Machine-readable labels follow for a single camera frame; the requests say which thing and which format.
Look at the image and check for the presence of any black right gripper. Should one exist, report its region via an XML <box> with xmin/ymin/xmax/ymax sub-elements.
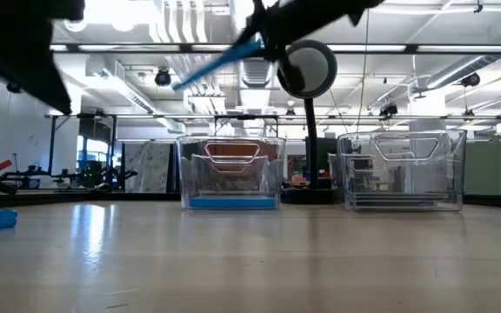
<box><xmin>232</xmin><ymin>0</ymin><xmax>384</xmax><ymax>93</ymax></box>

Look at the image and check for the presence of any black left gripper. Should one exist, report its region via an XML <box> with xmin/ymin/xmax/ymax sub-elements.
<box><xmin>0</xmin><ymin>0</ymin><xmax>86</xmax><ymax>116</ymax></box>

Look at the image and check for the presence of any black desk lamp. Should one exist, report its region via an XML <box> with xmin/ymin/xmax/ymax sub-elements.
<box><xmin>276</xmin><ymin>39</ymin><xmax>338</xmax><ymax>205</ymax></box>

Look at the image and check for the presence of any background robot station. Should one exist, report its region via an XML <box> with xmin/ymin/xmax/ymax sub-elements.
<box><xmin>0</xmin><ymin>160</ymin><xmax>138</xmax><ymax>192</ymax></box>

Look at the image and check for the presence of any overhead light bar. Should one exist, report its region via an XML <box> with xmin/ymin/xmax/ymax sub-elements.
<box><xmin>50</xmin><ymin>42</ymin><xmax>501</xmax><ymax>56</ymax></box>

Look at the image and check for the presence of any grey marbled panel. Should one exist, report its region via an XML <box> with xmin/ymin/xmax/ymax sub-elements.
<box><xmin>124</xmin><ymin>142</ymin><xmax>173</xmax><ymax>194</ymax></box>

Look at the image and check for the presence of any clear plastic bin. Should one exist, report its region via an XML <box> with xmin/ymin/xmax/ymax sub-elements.
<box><xmin>176</xmin><ymin>135</ymin><xmax>286</xmax><ymax>211</ymax></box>
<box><xmin>336</xmin><ymin>129</ymin><xmax>468</xmax><ymax>213</ymax></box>

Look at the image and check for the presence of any grey-green partition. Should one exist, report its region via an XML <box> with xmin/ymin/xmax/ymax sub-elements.
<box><xmin>465</xmin><ymin>141</ymin><xmax>501</xmax><ymax>196</ymax></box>

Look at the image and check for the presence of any black table frame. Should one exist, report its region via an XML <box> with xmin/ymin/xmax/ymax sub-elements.
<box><xmin>0</xmin><ymin>189</ymin><xmax>501</xmax><ymax>210</ymax></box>

